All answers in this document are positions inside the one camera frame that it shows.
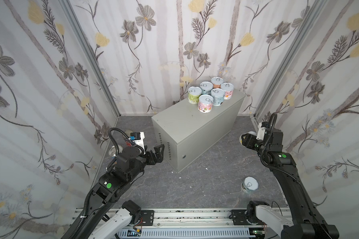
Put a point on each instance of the light blue can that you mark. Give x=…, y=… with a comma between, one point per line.
x=218, y=96

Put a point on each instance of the yellow labelled can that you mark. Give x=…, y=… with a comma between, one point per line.
x=248, y=139

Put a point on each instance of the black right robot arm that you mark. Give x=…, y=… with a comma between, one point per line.
x=307, y=222

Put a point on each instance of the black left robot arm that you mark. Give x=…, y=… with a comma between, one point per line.
x=110, y=187

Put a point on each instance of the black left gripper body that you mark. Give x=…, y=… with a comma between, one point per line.
x=151, y=156

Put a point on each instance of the pink fruit labelled can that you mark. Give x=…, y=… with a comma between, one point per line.
x=228, y=90

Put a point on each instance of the green labelled can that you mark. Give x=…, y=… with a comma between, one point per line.
x=193, y=95

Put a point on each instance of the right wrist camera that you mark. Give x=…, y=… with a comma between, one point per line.
x=263, y=130

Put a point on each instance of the white slotted cable duct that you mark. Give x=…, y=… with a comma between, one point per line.
x=187, y=233

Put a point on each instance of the orange labelled can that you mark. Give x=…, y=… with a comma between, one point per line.
x=217, y=82

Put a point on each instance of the white-lid can front right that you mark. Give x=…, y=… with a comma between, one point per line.
x=250, y=184

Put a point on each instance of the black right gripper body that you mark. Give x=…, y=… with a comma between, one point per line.
x=249, y=140

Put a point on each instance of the teal labelled white-lid can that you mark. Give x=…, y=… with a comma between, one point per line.
x=206, y=88

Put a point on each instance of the blue labelled tin can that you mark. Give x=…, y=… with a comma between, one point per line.
x=113, y=151

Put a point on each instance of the grey metal cabinet box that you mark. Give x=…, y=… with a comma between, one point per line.
x=187, y=133

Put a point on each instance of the dark blue tomato can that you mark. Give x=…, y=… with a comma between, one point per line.
x=128, y=132

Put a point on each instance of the pink labelled white-lid can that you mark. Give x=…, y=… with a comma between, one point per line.
x=205, y=103

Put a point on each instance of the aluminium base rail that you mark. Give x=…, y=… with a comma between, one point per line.
x=186, y=218

